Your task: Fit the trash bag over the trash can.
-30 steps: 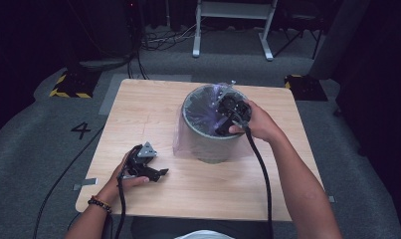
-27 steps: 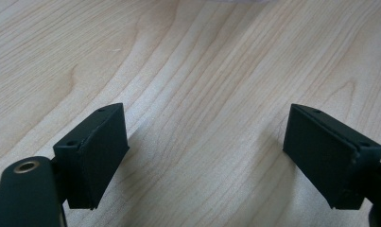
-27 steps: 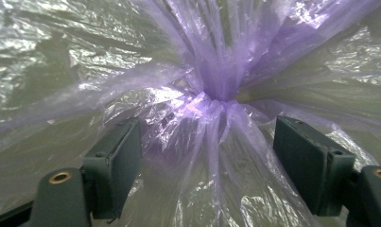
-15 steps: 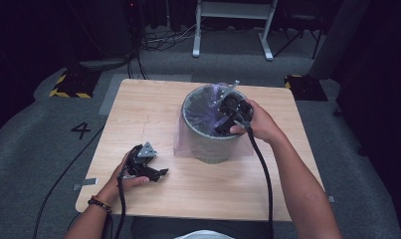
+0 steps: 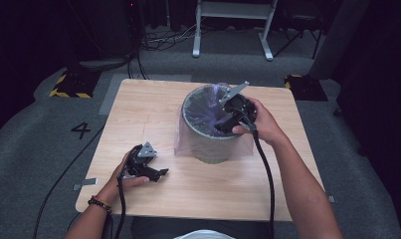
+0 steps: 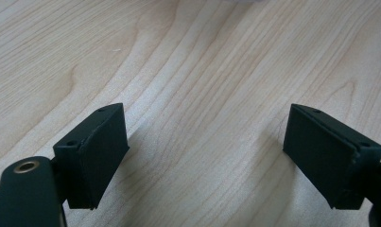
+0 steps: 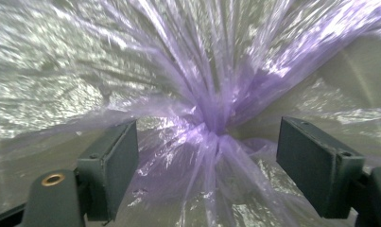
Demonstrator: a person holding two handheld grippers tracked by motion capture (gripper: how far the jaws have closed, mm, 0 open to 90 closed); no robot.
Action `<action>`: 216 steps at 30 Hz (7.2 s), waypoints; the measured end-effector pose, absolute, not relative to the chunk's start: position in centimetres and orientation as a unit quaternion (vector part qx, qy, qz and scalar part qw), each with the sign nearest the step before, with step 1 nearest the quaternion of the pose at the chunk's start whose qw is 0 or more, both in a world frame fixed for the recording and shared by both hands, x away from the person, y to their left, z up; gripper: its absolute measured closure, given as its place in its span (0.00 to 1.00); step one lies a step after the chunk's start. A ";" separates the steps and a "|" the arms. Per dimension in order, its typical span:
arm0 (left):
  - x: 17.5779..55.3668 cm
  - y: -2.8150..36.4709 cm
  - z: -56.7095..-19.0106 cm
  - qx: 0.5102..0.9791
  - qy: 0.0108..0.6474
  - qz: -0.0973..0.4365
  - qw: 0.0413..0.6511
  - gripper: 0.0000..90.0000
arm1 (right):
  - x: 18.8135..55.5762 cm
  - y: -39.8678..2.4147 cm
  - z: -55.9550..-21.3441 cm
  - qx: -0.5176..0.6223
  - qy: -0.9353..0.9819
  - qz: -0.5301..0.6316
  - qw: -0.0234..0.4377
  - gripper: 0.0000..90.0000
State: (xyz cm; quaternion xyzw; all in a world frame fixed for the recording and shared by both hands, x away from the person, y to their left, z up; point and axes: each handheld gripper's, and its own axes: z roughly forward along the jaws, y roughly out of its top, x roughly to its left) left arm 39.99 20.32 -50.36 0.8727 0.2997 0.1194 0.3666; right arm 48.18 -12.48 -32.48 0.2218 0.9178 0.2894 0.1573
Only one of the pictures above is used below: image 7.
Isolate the green plastic bin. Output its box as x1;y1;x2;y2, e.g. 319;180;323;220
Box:
0;0;381;227

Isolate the purple plastic bag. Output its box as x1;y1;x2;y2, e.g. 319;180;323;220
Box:
0;0;381;227

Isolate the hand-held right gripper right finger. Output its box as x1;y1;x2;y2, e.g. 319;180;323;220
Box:
275;115;367;219

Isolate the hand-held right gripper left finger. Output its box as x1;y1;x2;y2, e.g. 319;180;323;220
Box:
76;119;140;222

